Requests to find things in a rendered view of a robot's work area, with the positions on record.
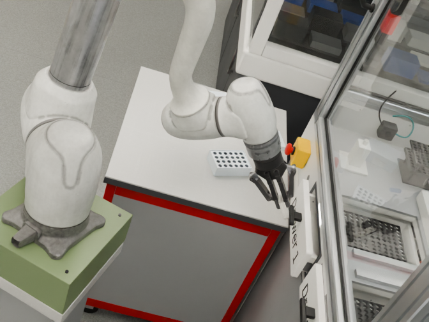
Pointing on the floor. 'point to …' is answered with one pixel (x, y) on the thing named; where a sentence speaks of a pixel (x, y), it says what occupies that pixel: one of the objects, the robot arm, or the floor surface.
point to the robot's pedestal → (24, 300)
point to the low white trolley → (182, 219)
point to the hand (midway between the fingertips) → (283, 206)
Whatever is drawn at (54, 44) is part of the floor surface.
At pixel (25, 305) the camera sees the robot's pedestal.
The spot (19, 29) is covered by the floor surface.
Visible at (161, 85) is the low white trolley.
